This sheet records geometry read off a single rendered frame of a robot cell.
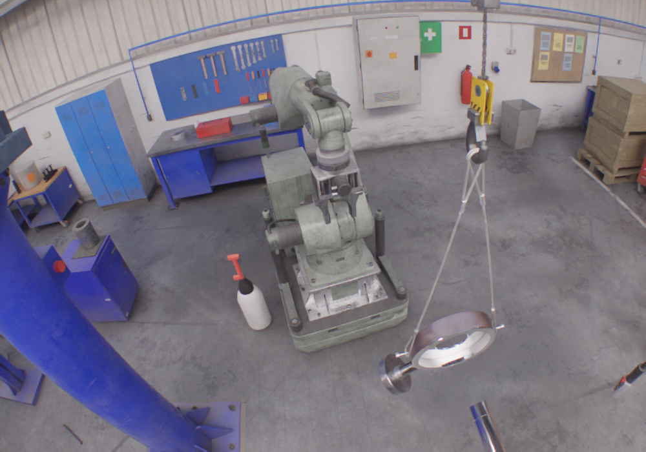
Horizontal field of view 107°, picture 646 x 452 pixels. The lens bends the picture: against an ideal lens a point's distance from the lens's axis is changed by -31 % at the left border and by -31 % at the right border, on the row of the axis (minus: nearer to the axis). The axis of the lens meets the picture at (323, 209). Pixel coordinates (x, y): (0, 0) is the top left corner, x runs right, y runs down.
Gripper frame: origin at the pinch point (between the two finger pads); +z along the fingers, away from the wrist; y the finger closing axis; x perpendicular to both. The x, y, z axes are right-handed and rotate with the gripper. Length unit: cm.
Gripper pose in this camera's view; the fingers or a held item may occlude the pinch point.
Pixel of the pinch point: (339, 213)
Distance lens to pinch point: 187.8
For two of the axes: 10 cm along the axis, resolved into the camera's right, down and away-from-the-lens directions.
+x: 2.6, 5.5, -7.9
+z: 1.2, 8.0, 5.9
